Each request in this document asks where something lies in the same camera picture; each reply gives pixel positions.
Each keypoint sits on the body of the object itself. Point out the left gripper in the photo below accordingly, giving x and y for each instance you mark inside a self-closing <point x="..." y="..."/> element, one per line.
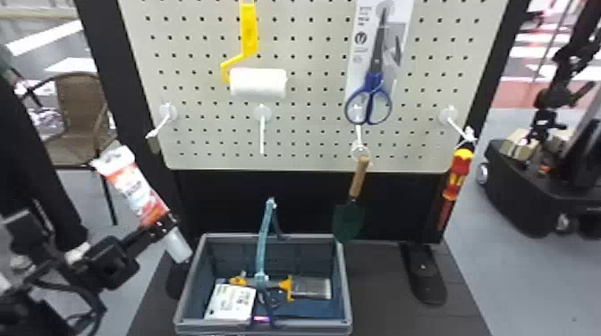
<point x="135" y="238"/>

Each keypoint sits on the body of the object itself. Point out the white roller with red card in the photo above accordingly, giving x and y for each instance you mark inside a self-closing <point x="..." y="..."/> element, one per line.
<point x="134" y="187"/>

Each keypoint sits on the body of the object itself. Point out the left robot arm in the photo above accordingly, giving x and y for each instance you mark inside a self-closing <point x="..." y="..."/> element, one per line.
<point x="28" y="314"/>

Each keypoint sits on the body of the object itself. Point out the blue basket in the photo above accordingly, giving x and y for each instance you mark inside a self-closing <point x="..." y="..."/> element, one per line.
<point x="197" y="291"/>

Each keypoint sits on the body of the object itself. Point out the white card packet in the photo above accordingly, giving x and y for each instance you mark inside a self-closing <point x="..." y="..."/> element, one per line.
<point x="230" y="302"/>

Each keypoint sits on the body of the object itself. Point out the brown chair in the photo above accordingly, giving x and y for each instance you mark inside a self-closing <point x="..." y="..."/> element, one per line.
<point x="82" y="117"/>

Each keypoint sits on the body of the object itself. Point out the person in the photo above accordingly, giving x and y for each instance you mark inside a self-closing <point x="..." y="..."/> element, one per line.
<point x="28" y="178"/>

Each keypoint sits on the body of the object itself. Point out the yellow grey hand tool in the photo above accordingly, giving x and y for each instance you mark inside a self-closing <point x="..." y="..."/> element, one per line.
<point x="310" y="287"/>

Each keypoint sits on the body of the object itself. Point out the yellow paint roller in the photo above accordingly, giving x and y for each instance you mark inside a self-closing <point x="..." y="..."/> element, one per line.
<point x="257" y="82"/>

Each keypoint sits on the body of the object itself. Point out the white pegboard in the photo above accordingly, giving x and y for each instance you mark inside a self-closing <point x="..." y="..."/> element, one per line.
<point x="310" y="117"/>

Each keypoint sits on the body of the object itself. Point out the blue scissors on white card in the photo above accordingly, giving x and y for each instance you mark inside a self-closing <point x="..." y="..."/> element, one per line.
<point x="374" y="79"/>

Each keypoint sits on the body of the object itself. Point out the red yellow screwdriver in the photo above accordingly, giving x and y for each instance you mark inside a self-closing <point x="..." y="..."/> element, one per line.
<point x="460" y="166"/>

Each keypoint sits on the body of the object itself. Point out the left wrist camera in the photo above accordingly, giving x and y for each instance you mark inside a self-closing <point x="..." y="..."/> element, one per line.
<point x="110" y="262"/>

